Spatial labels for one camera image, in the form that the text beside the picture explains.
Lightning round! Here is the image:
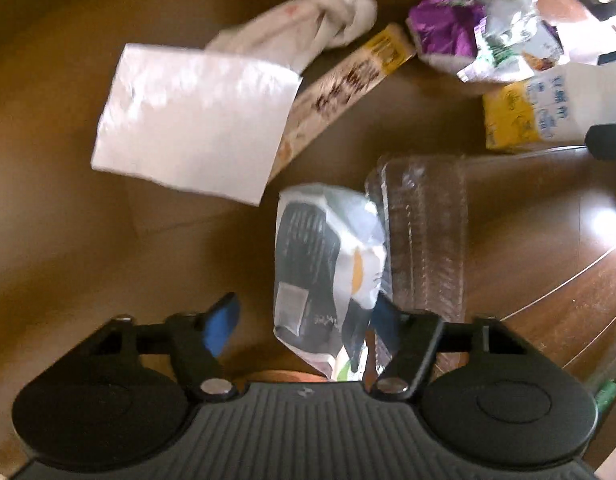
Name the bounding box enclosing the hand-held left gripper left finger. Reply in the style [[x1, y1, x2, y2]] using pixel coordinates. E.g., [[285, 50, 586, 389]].
[[85, 291, 239, 402]]

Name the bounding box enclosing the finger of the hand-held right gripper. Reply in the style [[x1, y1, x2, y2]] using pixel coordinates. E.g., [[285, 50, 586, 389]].
[[585, 122, 616, 162]]

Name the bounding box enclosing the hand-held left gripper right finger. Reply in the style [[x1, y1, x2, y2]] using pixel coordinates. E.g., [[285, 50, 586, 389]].
[[370, 293, 533, 402]]

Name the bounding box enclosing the white grey printed packet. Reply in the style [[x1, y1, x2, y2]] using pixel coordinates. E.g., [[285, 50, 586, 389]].
[[274, 183, 391, 381]]

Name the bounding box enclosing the clear plastic container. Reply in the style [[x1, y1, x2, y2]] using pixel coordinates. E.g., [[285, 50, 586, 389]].
[[365, 156, 471, 322]]

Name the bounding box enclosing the yellow drink carton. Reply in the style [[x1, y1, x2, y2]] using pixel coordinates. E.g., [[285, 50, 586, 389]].
[[483, 79, 549, 153]]

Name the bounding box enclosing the crumpled white green packet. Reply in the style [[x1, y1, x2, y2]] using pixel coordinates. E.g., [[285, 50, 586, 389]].
[[457, 17, 564, 83]]

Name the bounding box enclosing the purple foil wrapper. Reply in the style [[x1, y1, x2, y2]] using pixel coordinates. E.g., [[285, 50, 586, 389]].
[[407, 0, 489, 68]]

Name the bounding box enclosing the white paper sheet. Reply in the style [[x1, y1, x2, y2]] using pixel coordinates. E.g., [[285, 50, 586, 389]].
[[91, 43, 303, 206]]

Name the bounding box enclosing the green plastic piece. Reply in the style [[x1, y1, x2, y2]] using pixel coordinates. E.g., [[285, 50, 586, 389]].
[[590, 380, 616, 411]]

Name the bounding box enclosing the long yellow cardboard box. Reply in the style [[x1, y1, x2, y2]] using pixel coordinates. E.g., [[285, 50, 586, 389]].
[[268, 23, 417, 181]]

